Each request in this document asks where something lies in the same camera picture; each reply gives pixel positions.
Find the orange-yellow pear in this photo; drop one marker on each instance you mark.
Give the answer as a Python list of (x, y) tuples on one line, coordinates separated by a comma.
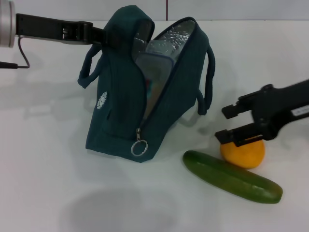
[(243, 157)]

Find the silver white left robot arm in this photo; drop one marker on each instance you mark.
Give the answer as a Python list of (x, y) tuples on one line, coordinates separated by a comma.
[(6, 24)]

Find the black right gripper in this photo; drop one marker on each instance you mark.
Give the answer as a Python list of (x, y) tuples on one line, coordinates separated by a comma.
[(282, 106)]

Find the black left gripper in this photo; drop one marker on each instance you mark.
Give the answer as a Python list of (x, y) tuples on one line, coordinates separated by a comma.
[(48, 29)]

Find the green cucumber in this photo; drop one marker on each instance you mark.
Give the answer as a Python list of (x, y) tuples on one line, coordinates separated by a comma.
[(229, 178)]

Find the dark teal fabric lunch bag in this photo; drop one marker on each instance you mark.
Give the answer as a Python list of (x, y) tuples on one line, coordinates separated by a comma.
[(120, 96)]

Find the clear plastic blue-rimmed food container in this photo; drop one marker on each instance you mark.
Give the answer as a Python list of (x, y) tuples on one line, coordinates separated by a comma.
[(154, 67)]

